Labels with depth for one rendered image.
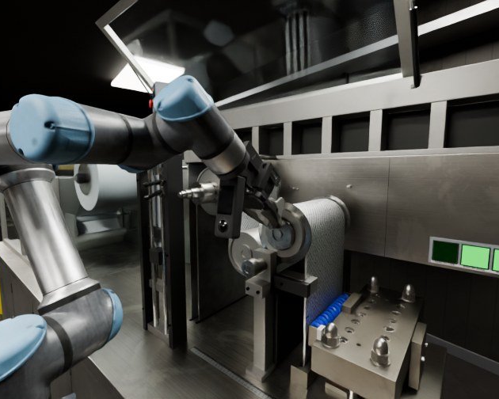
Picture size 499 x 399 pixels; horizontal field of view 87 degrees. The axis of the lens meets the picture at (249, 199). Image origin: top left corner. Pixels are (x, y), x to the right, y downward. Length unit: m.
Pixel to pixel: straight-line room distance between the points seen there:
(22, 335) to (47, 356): 0.06
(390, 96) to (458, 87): 0.15
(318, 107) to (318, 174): 0.23
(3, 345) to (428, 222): 0.94
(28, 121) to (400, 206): 0.83
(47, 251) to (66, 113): 0.39
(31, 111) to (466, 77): 0.87
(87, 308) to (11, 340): 0.13
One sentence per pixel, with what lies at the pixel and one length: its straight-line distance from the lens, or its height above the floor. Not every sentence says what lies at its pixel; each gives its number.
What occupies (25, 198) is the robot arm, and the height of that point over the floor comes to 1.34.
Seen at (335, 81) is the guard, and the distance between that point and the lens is 0.98.
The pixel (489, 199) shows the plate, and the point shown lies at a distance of 0.86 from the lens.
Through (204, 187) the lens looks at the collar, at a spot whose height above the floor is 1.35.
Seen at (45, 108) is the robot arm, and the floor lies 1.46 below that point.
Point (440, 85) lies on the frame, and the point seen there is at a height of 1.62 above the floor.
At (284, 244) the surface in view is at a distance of 0.62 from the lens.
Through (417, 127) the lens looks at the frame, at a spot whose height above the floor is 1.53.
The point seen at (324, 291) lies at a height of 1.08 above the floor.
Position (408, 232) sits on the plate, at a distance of 0.88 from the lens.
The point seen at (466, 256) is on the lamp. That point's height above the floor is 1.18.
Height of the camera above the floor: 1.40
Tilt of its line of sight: 6 degrees down
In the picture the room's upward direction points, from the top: straight up
